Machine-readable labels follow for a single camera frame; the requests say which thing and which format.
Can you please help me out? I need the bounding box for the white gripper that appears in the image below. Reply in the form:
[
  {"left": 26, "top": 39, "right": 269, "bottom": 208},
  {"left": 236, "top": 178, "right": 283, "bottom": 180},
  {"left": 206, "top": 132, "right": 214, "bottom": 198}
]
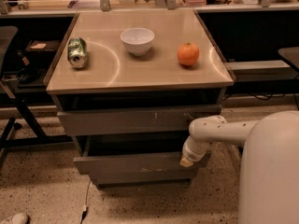
[{"left": 179, "top": 140, "right": 207, "bottom": 167}]

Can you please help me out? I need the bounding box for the grey drawer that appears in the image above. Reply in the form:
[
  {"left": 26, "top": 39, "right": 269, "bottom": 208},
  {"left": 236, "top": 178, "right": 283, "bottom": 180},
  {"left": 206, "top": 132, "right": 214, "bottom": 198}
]
[
  {"left": 58, "top": 105, "right": 221, "bottom": 136},
  {"left": 74, "top": 133, "right": 211, "bottom": 175}
]

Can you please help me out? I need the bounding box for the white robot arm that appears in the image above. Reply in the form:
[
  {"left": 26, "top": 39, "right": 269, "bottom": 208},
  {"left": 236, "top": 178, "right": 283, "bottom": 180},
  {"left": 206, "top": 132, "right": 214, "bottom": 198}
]
[{"left": 180, "top": 111, "right": 299, "bottom": 224}]

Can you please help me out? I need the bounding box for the grey top drawer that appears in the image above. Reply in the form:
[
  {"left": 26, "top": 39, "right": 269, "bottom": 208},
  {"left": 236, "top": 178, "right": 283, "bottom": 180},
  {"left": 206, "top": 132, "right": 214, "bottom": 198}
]
[{"left": 58, "top": 105, "right": 221, "bottom": 136}]

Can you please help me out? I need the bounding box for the grey drawer cabinet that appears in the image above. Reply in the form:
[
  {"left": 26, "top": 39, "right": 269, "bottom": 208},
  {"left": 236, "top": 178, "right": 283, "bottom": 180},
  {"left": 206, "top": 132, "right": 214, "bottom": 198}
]
[{"left": 47, "top": 9, "right": 234, "bottom": 187}]

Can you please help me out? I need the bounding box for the orange fruit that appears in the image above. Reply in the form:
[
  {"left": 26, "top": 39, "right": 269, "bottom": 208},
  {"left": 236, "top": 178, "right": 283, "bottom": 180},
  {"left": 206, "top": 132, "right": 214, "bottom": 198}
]
[{"left": 177, "top": 43, "right": 199, "bottom": 66}]

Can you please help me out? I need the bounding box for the white bowl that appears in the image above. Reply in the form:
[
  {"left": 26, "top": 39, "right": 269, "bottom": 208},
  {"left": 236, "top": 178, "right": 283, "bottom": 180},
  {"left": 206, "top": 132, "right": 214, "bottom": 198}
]
[{"left": 121, "top": 28, "right": 155, "bottom": 56}]

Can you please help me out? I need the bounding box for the green soda can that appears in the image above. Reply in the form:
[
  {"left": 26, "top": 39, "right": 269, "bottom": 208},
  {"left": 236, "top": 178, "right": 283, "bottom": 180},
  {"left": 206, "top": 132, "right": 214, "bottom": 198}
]
[{"left": 67, "top": 37, "right": 88, "bottom": 69}]

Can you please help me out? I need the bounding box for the grey side table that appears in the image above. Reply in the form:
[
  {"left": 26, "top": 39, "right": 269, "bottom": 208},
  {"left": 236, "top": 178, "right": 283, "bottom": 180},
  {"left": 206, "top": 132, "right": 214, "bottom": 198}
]
[{"left": 278, "top": 47, "right": 299, "bottom": 72}]

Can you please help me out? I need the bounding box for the black office chair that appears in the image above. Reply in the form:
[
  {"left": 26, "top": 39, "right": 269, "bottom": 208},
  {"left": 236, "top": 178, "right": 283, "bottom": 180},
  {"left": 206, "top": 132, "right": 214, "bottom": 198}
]
[{"left": 0, "top": 25, "right": 74, "bottom": 170}]

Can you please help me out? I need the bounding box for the white shoe left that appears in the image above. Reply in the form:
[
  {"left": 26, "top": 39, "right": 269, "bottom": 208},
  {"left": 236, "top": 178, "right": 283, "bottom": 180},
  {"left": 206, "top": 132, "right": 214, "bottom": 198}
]
[{"left": 0, "top": 213, "right": 29, "bottom": 224}]

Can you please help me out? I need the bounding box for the black box on shelf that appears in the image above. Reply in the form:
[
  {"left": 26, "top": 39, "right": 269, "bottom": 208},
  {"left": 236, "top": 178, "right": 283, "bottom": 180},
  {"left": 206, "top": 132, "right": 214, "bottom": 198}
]
[{"left": 25, "top": 40, "right": 60, "bottom": 68}]

